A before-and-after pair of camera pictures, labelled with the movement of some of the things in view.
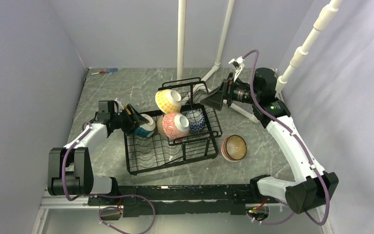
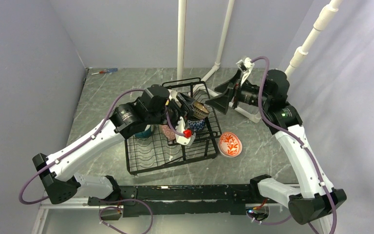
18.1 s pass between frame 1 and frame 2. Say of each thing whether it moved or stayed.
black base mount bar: stayed
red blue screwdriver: stayed
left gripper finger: moved
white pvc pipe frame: stayed
